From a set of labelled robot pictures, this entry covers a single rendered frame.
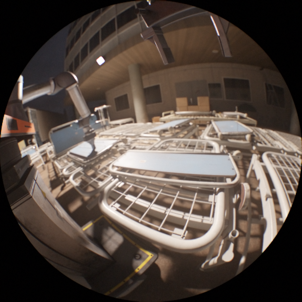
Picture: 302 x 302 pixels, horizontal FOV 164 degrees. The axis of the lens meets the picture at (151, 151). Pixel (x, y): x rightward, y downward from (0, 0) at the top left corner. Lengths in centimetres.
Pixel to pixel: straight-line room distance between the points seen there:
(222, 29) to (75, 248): 59
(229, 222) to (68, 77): 108
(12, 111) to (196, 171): 79
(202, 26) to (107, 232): 427
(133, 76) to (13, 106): 522
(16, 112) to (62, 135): 147
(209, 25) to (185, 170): 384
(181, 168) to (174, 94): 627
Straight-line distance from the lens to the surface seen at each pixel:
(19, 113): 49
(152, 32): 28
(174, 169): 52
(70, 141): 192
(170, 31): 392
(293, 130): 618
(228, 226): 44
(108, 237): 64
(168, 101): 678
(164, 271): 82
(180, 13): 25
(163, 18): 25
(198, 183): 45
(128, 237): 60
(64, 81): 80
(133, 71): 552
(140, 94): 521
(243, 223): 105
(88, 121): 85
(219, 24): 22
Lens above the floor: 82
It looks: 22 degrees down
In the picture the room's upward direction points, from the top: 9 degrees counter-clockwise
